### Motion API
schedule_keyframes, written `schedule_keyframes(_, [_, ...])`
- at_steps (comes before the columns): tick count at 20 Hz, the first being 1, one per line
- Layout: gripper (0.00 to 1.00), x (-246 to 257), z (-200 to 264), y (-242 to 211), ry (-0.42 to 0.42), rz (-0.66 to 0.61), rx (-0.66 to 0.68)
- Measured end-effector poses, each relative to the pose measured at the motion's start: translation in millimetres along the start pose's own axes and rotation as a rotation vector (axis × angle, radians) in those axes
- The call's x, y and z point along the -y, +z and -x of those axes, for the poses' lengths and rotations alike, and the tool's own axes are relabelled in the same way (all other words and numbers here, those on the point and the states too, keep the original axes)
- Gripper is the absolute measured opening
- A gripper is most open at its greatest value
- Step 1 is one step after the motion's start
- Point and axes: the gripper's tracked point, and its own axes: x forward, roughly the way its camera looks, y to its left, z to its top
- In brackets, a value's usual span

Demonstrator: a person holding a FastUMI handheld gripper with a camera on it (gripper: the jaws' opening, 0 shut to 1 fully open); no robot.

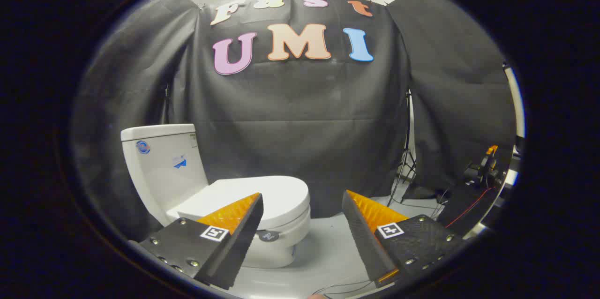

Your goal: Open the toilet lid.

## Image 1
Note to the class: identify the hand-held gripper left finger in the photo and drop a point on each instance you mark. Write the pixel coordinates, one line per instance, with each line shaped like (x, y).
(240, 246)

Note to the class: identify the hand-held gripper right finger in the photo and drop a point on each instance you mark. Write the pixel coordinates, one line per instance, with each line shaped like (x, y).
(363, 238)

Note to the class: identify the white toilet lid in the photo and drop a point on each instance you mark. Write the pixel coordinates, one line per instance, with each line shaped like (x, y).
(281, 196)

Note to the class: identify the white ceramic toilet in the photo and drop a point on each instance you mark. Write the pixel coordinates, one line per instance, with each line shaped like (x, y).
(164, 177)

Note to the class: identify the round black tag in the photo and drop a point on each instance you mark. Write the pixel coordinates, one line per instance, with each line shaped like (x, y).
(268, 235)

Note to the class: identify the black side table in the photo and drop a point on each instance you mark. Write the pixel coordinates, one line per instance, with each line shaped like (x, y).
(468, 198)

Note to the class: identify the black light stand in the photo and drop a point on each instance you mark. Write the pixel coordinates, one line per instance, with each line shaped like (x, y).
(408, 125)

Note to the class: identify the black backdrop cloth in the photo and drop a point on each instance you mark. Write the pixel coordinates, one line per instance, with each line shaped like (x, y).
(304, 116)

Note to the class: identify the black device with orange part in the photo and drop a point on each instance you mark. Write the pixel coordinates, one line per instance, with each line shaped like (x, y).
(485, 170)

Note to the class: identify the white cistern cover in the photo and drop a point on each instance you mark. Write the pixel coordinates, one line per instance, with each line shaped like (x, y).
(157, 132)

